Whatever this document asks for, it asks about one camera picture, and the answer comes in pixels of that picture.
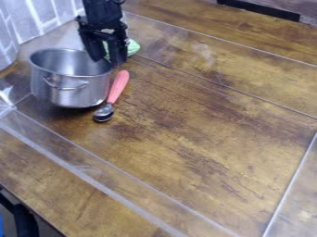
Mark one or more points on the black table leg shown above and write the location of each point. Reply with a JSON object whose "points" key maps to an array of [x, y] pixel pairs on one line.
{"points": [[25, 223]]}

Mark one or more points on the red handled metal spoon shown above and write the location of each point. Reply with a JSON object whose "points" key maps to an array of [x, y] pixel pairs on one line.
{"points": [[104, 112]]}

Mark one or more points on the clear acrylic tray wall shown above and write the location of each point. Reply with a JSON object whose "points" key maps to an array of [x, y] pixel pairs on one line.
{"points": [[206, 156]]}

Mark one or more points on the black bar at back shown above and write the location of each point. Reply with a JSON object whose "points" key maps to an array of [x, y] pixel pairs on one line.
{"points": [[263, 10]]}

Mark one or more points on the silver metal pot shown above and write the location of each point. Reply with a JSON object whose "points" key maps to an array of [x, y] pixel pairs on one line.
{"points": [[67, 78]]}

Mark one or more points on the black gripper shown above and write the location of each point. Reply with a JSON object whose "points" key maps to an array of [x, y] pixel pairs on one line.
{"points": [[100, 25]]}

